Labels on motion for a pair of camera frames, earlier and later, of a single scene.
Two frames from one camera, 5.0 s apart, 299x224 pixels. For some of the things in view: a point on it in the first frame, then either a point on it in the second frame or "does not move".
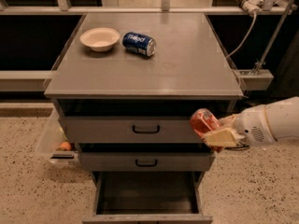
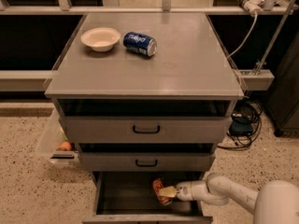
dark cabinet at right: (287, 80) does not move
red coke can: (203, 121) → (163, 199)
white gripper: (250, 127) → (185, 190)
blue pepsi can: (139, 43) does not move
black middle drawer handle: (156, 162) does not move
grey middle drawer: (147, 161) does not move
